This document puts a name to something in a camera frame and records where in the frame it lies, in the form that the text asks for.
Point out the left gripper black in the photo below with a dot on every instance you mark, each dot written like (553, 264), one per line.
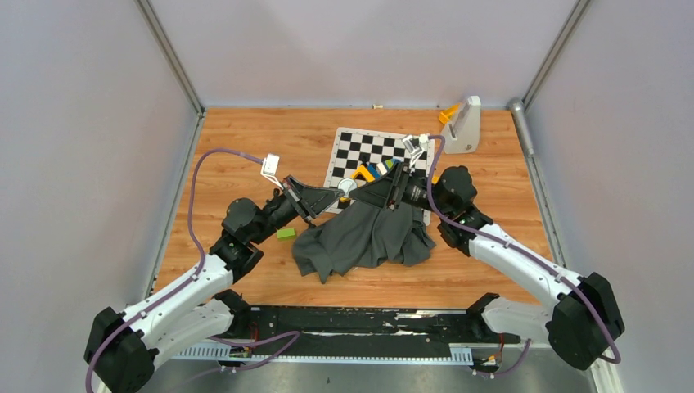
(319, 198)

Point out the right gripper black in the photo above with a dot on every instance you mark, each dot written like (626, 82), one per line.
(386, 191)

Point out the grey t-shirt garment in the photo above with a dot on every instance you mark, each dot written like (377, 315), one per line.
(363, 236)

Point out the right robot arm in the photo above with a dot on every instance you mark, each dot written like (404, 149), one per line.
(526, 260)

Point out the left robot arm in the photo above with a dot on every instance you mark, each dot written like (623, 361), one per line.
(195, 276)

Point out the yellow triangle block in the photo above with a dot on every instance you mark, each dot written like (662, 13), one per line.
(364, 173)

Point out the colourful stacked block tower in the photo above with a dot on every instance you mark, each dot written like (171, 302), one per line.
(379, 169)

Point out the green rectangular block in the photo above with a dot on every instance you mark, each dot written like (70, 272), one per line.
(286, 234)

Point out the black white checkerboard mat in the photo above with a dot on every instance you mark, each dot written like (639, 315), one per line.
(357, 149)

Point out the orange clip behind stand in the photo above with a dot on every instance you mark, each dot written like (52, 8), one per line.
(446, 115)

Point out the white wedge stand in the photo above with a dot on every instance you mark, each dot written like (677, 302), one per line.
(462, 132)

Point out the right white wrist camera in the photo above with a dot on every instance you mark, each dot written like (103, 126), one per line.
(416, 146)

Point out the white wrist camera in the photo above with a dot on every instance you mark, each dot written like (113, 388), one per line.
(416, 146)
(269, 168)

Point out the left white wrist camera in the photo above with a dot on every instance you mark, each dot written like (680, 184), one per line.
(269, 168)

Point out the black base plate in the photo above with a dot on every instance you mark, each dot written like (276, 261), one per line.
(363, 333)

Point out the aluminium frame rail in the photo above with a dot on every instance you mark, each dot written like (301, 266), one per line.
(124, 349)

